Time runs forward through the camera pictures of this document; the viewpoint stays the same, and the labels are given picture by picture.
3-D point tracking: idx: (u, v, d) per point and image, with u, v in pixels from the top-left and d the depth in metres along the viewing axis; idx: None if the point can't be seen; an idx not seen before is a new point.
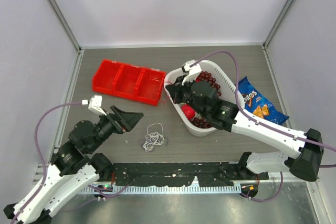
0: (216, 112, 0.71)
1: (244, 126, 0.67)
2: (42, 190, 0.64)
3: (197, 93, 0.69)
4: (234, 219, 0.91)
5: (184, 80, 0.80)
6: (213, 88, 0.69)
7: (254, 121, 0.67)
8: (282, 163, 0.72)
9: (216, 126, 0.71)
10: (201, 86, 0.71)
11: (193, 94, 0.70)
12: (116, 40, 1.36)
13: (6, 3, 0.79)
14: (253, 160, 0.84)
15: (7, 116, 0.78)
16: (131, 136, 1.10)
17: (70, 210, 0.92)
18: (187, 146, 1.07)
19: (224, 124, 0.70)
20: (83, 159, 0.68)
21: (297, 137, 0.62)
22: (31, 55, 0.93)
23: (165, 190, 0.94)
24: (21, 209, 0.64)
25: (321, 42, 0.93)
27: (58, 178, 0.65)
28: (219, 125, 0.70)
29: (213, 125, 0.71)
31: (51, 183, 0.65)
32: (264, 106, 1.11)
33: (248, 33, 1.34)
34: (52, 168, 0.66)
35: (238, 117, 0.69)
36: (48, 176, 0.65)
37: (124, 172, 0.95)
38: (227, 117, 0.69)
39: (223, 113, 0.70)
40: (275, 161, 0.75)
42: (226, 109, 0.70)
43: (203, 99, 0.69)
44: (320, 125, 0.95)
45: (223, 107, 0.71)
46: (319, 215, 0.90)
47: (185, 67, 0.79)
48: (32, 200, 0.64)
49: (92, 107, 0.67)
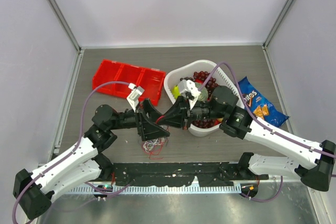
0: (229, 118, 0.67)
1: (260, 135, 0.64)
2: (71, 157, 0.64)
3: (219, 100, 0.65)
4: (234, 219, 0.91)
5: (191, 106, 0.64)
6: (236, 97, 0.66)
7: (270, 130, 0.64)
8: (292, 170, 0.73)
9: (229, 133, 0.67)
10: (222, 93, 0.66)
11: (215, 100, 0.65)
12: (116, 40, 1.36)
13: (6, 4, 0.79)
14: (257, 161, 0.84)
15: (7, 116, 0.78)
16: (131, 136, 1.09)
17: (71, 210, 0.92)
18: (187, 146, 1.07)
19: (238, 131, 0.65)
20: (111, 140, 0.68)
21: (314, 149, 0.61)
22: (31, 55, 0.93)
23: (165, 190, 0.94)
24: (43, 173, 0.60)
25: (320, 42, 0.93)
27: (90, 148, 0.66)
28: (232, 132, 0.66)
29: (227, 131, 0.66)
31: (81, 152, 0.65)
32: (264, 106, 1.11)
33: (248, 33, 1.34)
34: (84, 140, 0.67)
35: (252, 125, 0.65)
36: (80, 145, 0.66)
37: (124, 172, 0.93)
38: (241, 125, 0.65)
39: (238, 120, 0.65)
40: (283, 167, 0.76)
42: (240, 116, 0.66)
43: (224, 106, 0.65)
44: (319, 125, 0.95)
45: (238, 113, 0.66)
46: (319, 215, 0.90)
47: (194, 94, 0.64)
48: (58, 166, 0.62)
49: (130, 99, 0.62)
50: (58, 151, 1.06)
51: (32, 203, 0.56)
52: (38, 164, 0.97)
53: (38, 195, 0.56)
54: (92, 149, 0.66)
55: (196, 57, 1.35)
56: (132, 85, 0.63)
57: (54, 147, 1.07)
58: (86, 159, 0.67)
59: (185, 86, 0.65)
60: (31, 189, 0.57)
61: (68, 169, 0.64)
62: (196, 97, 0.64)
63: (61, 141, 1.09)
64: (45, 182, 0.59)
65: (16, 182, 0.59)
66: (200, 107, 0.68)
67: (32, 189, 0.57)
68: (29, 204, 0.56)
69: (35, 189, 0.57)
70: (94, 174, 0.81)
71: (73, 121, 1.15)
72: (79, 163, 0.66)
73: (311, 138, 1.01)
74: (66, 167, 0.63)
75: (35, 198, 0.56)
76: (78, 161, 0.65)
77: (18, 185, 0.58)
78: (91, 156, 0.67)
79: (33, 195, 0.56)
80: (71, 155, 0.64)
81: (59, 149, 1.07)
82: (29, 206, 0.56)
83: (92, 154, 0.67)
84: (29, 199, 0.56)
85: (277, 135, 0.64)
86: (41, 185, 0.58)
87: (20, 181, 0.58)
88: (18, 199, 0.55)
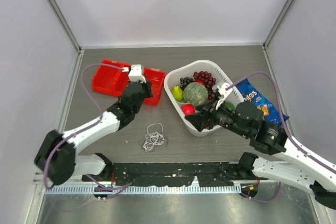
0: (261, 134, 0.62)
1: (293, 156, 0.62)
2: (98, 126, 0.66)
3: (243, 116, 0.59)
4: (234, 219, 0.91)
5: (217, 106, 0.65)
6: (261, 110, 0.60)
7: (304, 153, 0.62)
8: (306, 185, 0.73)
9: (260, 150, 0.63)
10: (247, 107, 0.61)
11: (238, 115, 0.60)
12: (116, 40, 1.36)
13: (6, 3, 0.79)
14: (263, 167, 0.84)
15: (7, 116, 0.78)
16: (131, 136, 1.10)
17: (70, 210, 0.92)
18: (186, 146, 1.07)
19: (271, 148, 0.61)
20: (130, 117, 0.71)
21: None
22: (31, 55, 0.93)
23: (166, 190, 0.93)
24: (74, 134, 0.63)
25: (320, 42, 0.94)
27: (114, 120, 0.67)
28: (264, 149, 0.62)
29: (258, 148, 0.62)
31: (106, 123, 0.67)
32: (264, 106, 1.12)
33: (248, 33, 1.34)
34: (107, 113, 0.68)
35: (287, 145, 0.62)
36: (104, 116, 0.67)
37: (124, 172, 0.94)
38: (276, 144, 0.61)
39: (272, 138, 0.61)
40: (296, 180, 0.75)
42: (274, 134, 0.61)
43: (249, 122, 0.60)
44: (319, 125, 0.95)
45: (271, 131, 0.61)
46: (319, 215, 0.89)
47: (221, 92, 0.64)
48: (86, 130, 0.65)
49: (142, 76, 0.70)
50: None
51: (62, 163, 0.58)
52: None
53: (68, 153, 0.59)
54: (116, 121, 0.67)
55: (196, 57, 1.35)
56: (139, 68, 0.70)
57: None
58: (106, 131, 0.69)
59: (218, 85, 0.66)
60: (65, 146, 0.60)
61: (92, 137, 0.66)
62: (222, 97, 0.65)
63: None
64: (75, 142, 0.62)
65: (46, 143, 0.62)
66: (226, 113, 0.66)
67: (66, 146, 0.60)
68: (62, 162, 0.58)
69: (69, 147, 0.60)
70: (103, 167, 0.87)
71: (72, 120, 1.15)
72: (101, 133, 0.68)
73: (311, 137, 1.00)
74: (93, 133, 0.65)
75: (65, 157, 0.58)
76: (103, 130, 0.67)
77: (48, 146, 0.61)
78: (111, 128, 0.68)
79: (64, 154, 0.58)
80: (97, 123, 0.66)
81: None
82: (58, 166, 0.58)
83: (115, 126, 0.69)
84: (60, 158, 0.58)
85: (311, 158, 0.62)
86: (74, 145, 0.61)
87: (52, 139, 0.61)
88: (50, 156, 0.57)
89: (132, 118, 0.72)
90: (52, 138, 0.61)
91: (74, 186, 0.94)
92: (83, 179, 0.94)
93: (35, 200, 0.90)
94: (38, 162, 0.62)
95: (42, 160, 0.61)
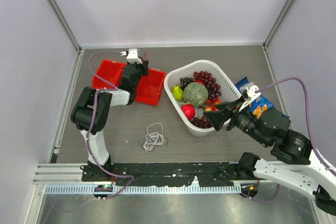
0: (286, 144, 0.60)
1: (315, 169, 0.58)
2: (118, 92, 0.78)
3: (269, 125, 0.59)
4: (234, 219, 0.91)
5: (241, 107, 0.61)
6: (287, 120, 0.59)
7: (326, 167, 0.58)
8: (309, 191, 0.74)
9: (284, 161, 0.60)
10: (272, 116, 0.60)
11: (264, 124, 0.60)
12: (116, 40, 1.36)
13: (6, 3, 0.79)
14: (266, 169, 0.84)
15: (7, 116, 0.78)
16: (131, 136, 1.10)
17: (71, 210, 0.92)
18: (186, 146, 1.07)
19: (295, 160, 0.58)
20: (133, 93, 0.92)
21: None
22: (31, 55, 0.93)
23: (165, 190, 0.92)
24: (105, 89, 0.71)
25: (320, 42, 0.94)
27: (126, 94, 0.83)
28: (288, 160, 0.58)
29: (281, 159, 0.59)
31: (121, 92, 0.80)
32: (265, 106, 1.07)
33: (248, 33, 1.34)
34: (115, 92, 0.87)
35: (312, 158, 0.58)
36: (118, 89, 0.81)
37: (124, 172, 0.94)
38: (302, 156, 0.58)
39: (298, 150, 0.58)
40: (299, 185, 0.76)
42: (300, 145, 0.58)
43: (274, 131, 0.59)
44: (319, 125, 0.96)
45: (298, 142, 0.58)
46: (318, 215, 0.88)
47: (249, 95, 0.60)
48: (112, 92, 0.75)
49: (138, 58, 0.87)
50: (58, 151, 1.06)
51: (105, 106, 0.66)
52: (38, 164, 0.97)
53: (109, 98, 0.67)
54: (127, 94, 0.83)
55: (196, 57, 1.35)
56: (134, 52, 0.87)
57: (54, 147, 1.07)
58: (120, 102, 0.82)
59: (248, 85, 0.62)
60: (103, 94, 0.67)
61: (116, 99, 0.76)
62: (249, 100, 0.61)
63: (61, 140, 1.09)
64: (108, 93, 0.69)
65: (84, 95, 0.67)
66: (249, 117, 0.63)
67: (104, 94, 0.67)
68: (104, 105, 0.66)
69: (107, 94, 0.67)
70: (106, 157, 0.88)
71: None
72: (119, 102, 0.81)
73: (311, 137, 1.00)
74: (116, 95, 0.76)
75: (107, 100, 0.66)
76: (119, 98, 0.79)
77: (86, 96, 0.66)
78: (124, 99, 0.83)
79: (106, 98, 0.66)
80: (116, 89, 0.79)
81: (58, 149, 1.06)
82: (103, 108, 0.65)
83: (126, 98, 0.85)
84: (103, 102, 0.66)
85: (332, 172, 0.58)
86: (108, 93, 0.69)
87: (90, 91, 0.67)
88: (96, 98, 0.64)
89: (135, 93, 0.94)
90: (89, 89, 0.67)
91: (74, 185, 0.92)
92: (83, 179, 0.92)
93: (35, 200, 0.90)
94: (75, 114, 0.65)
95: (80, 111, 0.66)
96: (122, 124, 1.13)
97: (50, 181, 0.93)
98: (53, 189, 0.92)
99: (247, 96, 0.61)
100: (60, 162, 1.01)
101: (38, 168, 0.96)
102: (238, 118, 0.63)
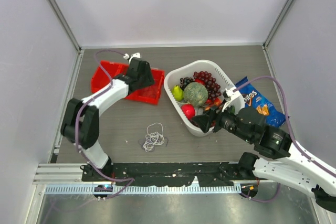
0: (265, 138, 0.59)
1: (296, 161, 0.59)
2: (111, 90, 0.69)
3: (244, 120, 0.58)
4: (234, 219, 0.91)
5: (223, 108, 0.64)
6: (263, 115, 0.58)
7: (308, 158, 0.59)
8: (308, 189, 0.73)
9: (265, 155, 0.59)
10: (250, 112, 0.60)
11: (240, 120, 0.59)
12: (115, 40, 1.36)
13: (6, 3, 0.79)
14: (264, 169, 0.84)
15: (7, 116, 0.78)
16: (131, 136, 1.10)
17: (70, 210, 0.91)
18: (186, 146, 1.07)
19: (275, 153, 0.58)
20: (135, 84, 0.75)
21: None
22: (31, 56, 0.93)
23: (165, 190, 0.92)
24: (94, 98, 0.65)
25: (320, 42, 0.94)
27: (123, 85, 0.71)
28: (268, 154, 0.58)
29: (262, 152, 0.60)
31: (117, 87, 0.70)
32: (264, 106, 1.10)
33: (249, 33, 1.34)
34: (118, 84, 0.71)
35: (292, 150, 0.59)
36: (115, 84, 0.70)
37: (124, 172, 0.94)
38: (281, 149, 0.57)
39: (276, 144, 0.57)
40: (298, 183, 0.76)
42: (279, 138, 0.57)
43: (251, 127, 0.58)
44: (319, 124, 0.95)
45: (275, 136, 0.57)
46: (319, 214, 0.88)
47: (227, 94, 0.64)
48: (103, 94, 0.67)
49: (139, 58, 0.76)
50: (58, 151, 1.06)
51: (90, 123, 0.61)
52: (38, 164, 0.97)
53: (94, 115, 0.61)
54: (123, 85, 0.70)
55: (196, 57, 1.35)
56: (138, 55, 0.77)
57: (54, 147, 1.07)
58: (118, 97, 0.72)
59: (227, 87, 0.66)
60: (87, 112, 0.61)
61: (109, 99, 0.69)
62: (229, 99, 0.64)
63: (61, 140, 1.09)
64: (96, 106, 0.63)
65: (69, 110, 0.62)
66: (231, 117, 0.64)
67: (88, 113, 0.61)
68: (88, 124, 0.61)
69: (90, 113, 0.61)
70: (106, 160, 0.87)
71: None
72: (115, 98, 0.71)
73: (311, 137, 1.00)
74: (108, 97, 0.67)
75: (92, 118, 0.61)
76: (112, 97, 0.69)
77: (70, 113, 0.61)
78: (124, 93, 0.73)
79: (90, 117, 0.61)
80: (109, 88, 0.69)
81: (58, 149, 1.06)
82: (88, 127, 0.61)
83: (125, 92, 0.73)
84: (87, 120, 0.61)
85: (314, 163, 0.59)
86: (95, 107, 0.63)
87: (73, 106, 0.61)
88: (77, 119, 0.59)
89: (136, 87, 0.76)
90: (72, 106, 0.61)
91: (74, 185, 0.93)
92: (83, 179, 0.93)
93: (35, 200, 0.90)
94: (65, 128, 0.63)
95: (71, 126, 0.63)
96: (121, 125, 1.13)
97: (50, 180, 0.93)
98: (52, 189, 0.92)
99: (226, 96, 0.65)
100: (60, 162, 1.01)
101: (38, 168, 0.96)
102: (221, 118, 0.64)
